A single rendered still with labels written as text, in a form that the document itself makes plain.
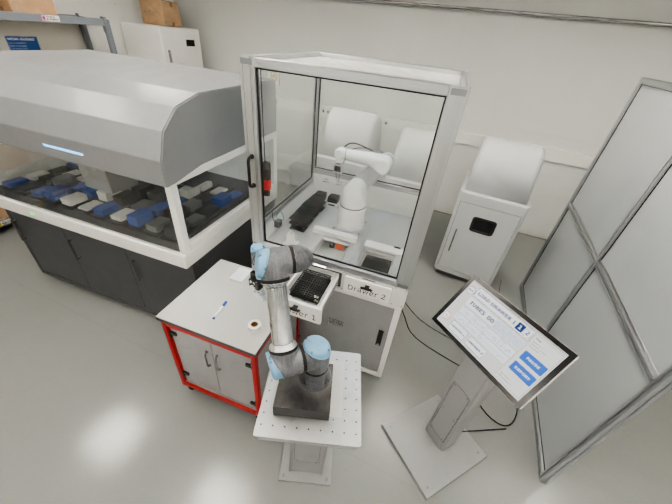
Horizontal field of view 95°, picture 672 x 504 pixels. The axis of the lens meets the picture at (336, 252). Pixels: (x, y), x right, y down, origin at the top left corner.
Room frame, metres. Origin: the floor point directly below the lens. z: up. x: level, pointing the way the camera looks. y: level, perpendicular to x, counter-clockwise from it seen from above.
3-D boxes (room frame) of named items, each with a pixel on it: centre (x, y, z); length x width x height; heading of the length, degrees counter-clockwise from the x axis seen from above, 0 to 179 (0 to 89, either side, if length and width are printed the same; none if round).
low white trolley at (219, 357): (1.31, 0.57, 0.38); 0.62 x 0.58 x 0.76; 74
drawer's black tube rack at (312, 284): (1.38, 0.12, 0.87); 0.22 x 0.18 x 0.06; 164
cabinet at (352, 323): (1.94, -0.09, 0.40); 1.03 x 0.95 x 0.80; 74
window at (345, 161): (1.51, 0.05, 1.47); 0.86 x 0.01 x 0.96; 74
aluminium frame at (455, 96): (1.95, -0.08, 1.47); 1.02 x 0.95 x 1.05; 74
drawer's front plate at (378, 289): (1.41, -0.21, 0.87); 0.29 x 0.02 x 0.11; 74
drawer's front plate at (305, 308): (1.18, 0.18, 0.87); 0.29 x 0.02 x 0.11; 74
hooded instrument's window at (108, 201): (2.28, 1.65, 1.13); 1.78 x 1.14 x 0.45; 74
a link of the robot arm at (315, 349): (0.83, 0.04, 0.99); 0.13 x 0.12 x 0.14; 115
